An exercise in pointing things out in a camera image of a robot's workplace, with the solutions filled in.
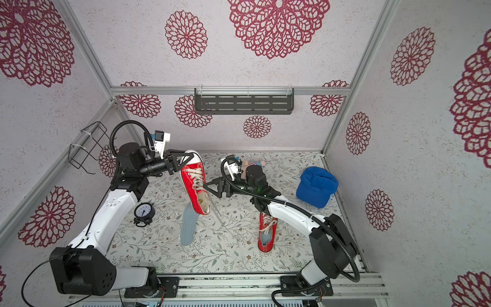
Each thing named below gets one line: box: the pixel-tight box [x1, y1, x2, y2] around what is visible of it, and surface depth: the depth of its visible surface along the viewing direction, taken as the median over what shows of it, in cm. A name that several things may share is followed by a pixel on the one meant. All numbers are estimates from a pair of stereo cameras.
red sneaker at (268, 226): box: [257, 212, 279, 253], surface depth 84 cm
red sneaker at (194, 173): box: [180, 149, 211, 216], surface depth 70 cm
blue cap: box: [296, 166, 339, 209], surface depth 103 cm
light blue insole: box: [180, 202, 200, 246], surface depth 91 cm
